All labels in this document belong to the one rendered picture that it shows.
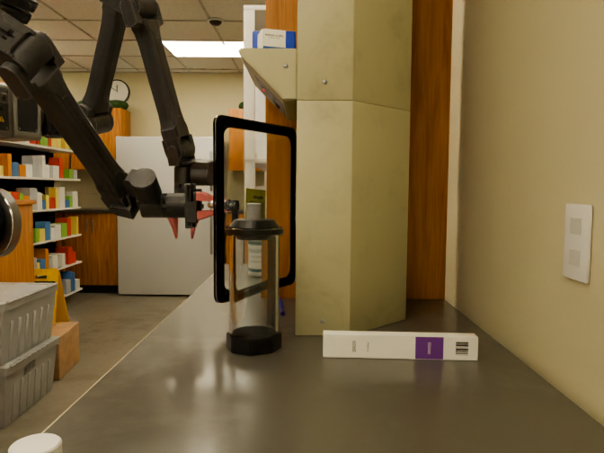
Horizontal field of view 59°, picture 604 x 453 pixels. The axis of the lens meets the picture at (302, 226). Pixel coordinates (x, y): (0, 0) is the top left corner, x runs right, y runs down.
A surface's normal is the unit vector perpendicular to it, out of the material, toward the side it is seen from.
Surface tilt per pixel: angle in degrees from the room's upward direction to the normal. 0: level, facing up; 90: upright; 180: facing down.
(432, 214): 90
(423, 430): 0
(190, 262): 90
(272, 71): 90
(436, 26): 90
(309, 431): 0
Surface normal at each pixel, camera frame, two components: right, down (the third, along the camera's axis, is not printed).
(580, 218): -1.00, -0.01
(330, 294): 0.00, 0.07
